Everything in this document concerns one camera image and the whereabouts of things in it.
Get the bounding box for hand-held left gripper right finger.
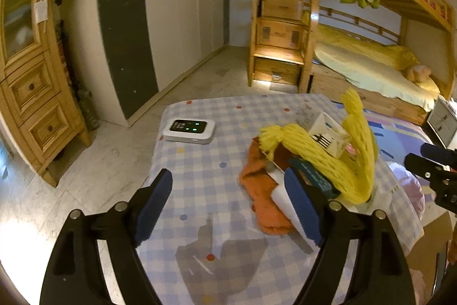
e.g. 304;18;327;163
283;167;416;305

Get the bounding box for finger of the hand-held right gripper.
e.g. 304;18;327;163
420;143;457;168
404;153;451;188

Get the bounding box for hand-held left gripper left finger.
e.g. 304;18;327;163
39;168;174;305

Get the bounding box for teal snack packet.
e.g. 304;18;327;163
288;158;340;200

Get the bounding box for small white carton box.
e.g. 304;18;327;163
309;112;352;159

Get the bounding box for pale pink plastic bag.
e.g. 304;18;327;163
387;162;425;220

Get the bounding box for small white drawer unit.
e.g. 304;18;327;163
426;98;457;148

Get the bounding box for colourful floor rug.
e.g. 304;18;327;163
330;99;440;177

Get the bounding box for cardboard box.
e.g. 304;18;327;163
407;210;454;305

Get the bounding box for orange knitted glove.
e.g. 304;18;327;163
239;142;297;237

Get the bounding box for blue checkered tablecloth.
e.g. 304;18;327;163
137;93;425;305

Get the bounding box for wooden bunk bed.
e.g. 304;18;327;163
305;0;457;127

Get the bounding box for white device with green lights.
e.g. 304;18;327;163
163;119;214;145

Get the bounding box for beige plush toy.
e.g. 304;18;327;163
405;64;432;82

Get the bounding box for pale yellow bedsheet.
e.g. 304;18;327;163
314;41;441;111

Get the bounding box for camouflage bag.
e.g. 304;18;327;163
77;89;97;130

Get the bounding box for yellow blanket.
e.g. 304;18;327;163
318;24;422;71

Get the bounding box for wooden cabinet with drawers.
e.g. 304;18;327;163
0;0;91;188

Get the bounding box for wooden stair drawers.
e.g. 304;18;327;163
248;0;315;91

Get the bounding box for white wardrobe with black panel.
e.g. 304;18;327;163
96;0;229;127

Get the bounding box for white paper note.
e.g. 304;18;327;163
35;0;49;23

